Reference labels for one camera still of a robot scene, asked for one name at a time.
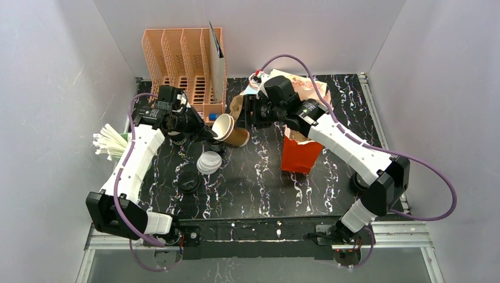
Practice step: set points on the light blue paper bag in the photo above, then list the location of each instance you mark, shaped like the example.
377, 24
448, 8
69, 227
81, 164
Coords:
253, 85

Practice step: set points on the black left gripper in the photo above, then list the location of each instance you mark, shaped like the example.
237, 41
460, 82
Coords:
196, 123

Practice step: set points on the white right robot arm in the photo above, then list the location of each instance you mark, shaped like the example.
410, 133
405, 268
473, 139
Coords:
383, 178

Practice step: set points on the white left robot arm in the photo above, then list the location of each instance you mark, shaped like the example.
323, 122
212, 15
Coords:
114, 208

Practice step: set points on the black paper cup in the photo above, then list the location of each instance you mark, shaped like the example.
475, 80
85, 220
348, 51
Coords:
218, 146

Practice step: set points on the kraft paper cup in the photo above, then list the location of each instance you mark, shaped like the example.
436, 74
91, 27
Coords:
226, 131

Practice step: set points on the brown pulp cup carrier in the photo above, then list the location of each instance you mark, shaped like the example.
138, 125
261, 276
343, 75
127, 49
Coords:
236, 108

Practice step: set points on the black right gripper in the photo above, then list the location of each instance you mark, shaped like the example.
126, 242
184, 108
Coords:
250, 111

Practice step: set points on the white cup lid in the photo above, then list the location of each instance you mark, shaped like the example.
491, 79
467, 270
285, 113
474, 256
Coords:
209, 162

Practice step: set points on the orange paper bag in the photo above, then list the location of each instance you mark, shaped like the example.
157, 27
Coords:
299, 152

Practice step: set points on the grey folder in organizer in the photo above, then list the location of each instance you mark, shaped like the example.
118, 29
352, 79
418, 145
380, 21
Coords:
217, 63

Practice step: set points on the black cup lid right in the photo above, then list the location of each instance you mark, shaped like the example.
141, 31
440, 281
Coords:
357, 184

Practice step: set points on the black cup lid left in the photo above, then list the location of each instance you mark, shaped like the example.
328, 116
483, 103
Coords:
188, 182

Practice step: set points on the black cup lid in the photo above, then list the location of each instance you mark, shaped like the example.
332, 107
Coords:
357, 184
188, 182

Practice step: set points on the orange plastic file organizer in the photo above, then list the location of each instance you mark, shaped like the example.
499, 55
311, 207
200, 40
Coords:
180, 58

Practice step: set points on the white wrapped straws bundle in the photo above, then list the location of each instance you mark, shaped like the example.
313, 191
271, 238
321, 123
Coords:
109, 142

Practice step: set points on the aluminium rail frame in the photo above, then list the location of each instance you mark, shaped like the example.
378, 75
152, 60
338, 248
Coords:
402, 252

